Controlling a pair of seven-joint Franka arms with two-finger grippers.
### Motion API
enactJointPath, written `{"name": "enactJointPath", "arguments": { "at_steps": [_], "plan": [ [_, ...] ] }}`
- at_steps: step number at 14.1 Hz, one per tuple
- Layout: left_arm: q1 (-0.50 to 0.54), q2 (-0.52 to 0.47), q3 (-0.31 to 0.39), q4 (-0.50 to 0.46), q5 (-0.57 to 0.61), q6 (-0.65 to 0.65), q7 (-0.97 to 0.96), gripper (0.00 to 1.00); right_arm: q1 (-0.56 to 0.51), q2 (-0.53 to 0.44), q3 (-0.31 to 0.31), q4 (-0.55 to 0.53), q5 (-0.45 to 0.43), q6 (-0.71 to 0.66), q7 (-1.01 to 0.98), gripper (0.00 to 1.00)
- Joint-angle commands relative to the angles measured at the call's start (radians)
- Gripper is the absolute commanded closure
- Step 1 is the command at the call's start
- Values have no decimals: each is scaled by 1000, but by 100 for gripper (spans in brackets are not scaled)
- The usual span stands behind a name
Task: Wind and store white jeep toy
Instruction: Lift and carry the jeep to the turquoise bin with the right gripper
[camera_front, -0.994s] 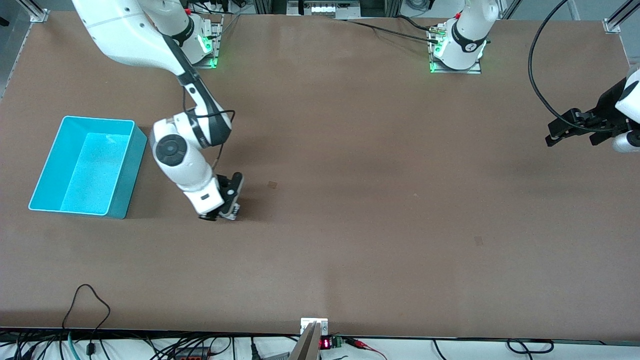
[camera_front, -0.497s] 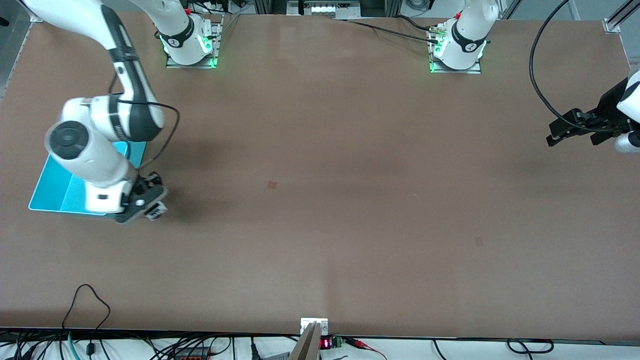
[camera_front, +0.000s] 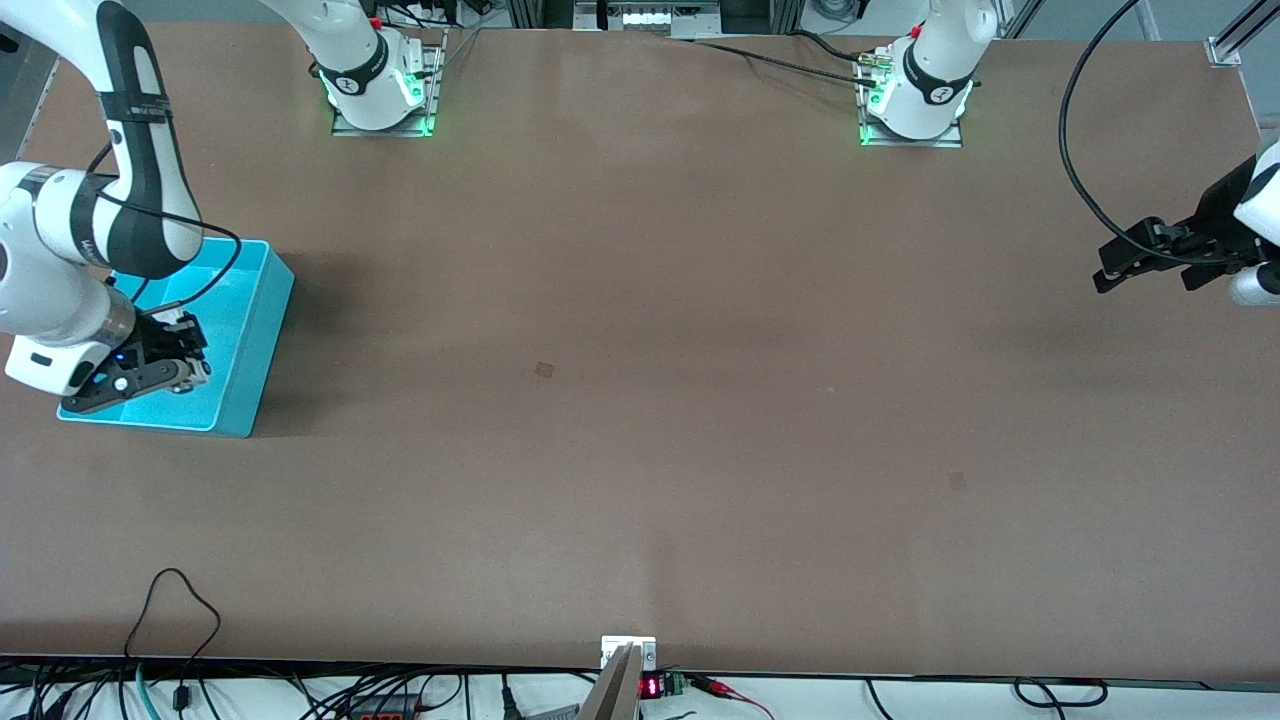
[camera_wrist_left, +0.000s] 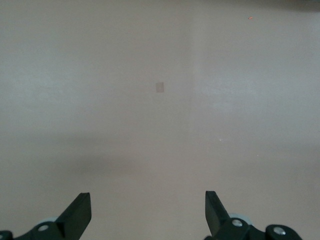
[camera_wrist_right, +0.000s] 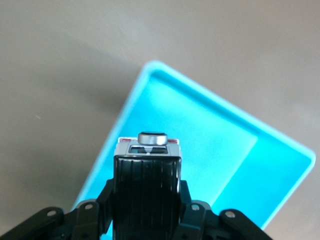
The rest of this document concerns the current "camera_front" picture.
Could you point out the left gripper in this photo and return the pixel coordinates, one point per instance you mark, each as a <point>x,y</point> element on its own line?
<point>1213,224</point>

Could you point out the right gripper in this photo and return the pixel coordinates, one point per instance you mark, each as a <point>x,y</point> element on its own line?
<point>157,341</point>

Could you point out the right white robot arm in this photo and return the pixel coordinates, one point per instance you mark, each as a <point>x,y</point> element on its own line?
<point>50,300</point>

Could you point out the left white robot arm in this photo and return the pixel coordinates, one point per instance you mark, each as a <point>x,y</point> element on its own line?
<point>935,60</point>

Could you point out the turquoise plastic bin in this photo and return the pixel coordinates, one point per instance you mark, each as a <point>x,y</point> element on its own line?
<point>245,330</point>

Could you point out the grey metal bar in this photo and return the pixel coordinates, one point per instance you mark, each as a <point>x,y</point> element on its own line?
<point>612,695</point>

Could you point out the grey electronics box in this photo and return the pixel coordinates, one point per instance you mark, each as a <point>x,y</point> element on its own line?
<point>645,18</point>

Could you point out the red digit display module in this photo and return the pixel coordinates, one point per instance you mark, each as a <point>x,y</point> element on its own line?
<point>652,687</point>

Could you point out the red clip lead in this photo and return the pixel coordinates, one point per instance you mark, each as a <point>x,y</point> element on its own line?
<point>715,686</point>

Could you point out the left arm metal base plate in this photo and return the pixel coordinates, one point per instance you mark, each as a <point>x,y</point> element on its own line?
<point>950,138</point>

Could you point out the aluminium frame extrusion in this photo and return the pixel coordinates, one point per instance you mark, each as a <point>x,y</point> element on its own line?
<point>1225,50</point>

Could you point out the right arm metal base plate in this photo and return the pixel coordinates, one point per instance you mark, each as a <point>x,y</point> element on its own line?
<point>432,80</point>

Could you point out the small white mounting bracket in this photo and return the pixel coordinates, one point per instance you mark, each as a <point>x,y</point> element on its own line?
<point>612,648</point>

